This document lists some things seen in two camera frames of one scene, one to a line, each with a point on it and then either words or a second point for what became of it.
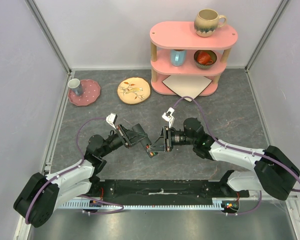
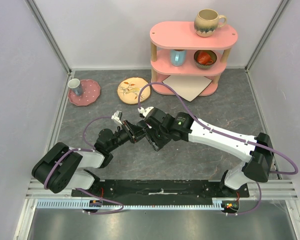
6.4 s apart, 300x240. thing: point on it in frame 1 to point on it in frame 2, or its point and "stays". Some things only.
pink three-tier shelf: [179, 51] stays
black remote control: [138, 128] to [153, 135]
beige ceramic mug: [207, 21] stays
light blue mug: [178, 57] stays
